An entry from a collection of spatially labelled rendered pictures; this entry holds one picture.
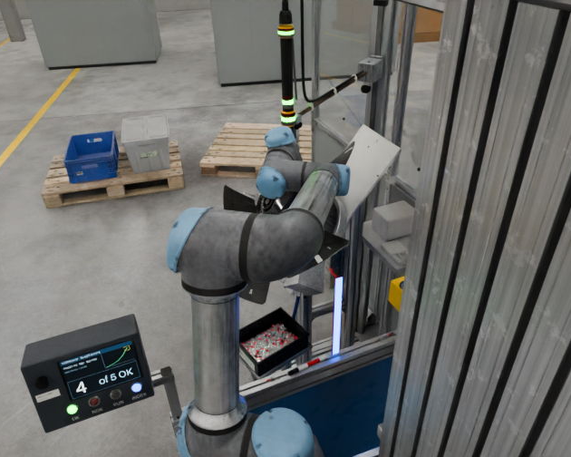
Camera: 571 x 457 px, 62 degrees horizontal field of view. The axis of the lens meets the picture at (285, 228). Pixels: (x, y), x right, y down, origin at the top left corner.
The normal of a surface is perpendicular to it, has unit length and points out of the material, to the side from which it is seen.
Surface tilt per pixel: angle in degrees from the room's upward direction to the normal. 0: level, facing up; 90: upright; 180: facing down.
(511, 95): 90
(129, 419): 0
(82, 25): 90
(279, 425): 8
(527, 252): 90
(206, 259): 78
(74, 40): 90
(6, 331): 0
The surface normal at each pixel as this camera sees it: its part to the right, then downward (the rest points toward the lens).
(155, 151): 0.25, 0.61
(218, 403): 0.16, 0.34
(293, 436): 0.10, -0.80
